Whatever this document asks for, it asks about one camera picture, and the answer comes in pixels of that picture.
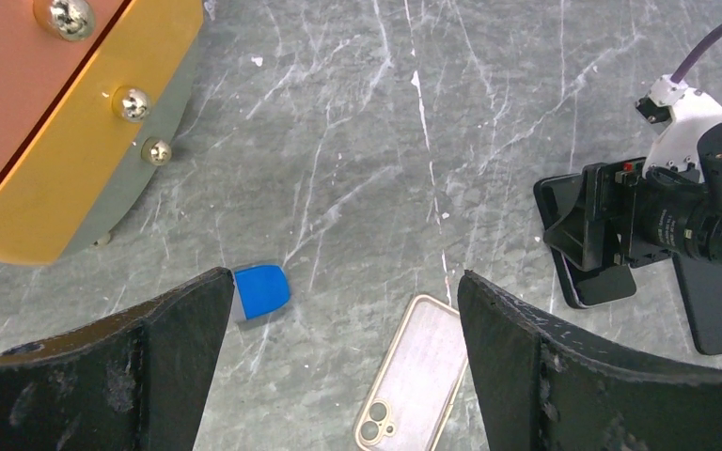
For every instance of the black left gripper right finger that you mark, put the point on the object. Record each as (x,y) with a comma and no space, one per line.
(545,384)

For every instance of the small blue block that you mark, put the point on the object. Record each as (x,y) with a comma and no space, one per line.
(259,290)

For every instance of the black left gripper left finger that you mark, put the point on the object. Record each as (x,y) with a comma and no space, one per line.
(135,380)

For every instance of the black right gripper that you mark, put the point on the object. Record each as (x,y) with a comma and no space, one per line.
(626,213)

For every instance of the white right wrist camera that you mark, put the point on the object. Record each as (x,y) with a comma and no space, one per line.
(681,114)

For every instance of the small matte black phone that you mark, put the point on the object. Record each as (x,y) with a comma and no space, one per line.
(700,285)

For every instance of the black smartphone silver edge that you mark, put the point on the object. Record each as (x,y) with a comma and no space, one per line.
(583,290)

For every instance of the beige cylinder orange yellow front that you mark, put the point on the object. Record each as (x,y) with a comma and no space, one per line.
(91,93)

